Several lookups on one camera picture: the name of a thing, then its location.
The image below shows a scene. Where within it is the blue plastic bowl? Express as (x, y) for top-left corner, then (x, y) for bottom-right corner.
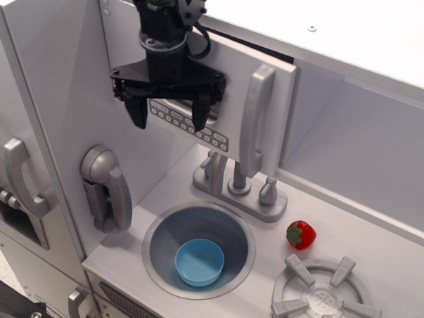
(174, 238), (225, 288)

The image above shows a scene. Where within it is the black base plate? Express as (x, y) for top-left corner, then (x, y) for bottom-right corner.
(0, 281), (48, 318)

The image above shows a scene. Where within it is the white toy kitchen cabinet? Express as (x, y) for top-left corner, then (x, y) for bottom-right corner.
(0, 0), (424, 318)

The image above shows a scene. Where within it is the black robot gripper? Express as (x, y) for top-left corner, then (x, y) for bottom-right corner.
(110, 34), (226, 129)

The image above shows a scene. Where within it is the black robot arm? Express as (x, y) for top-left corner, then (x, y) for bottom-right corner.
(110, 0), (226, 132)

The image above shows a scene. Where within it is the grey fridge door handle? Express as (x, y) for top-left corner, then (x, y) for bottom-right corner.
(1, 136), (55, 220)

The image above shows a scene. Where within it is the red toy strawberry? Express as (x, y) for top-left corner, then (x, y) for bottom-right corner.
(286, 220), (317, 250)

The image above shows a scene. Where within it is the grey toy faucet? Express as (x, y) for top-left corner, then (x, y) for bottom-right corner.
(193, 151), (288, 223)

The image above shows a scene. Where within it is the round grey sink basin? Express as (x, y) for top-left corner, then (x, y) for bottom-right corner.
(142, 201), (256, 300)

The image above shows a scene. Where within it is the white microwave door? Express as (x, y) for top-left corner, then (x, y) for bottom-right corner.
(100, 0), (296, 177)

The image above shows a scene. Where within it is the grey oven door handle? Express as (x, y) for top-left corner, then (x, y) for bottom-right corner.
(68, 289), (89, 318)

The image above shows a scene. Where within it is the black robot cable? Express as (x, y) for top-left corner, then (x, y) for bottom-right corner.
(186, 22), (214, 61)

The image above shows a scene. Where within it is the grey toy telephone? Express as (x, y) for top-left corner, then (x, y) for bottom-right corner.
(80, 145), (132, 234)

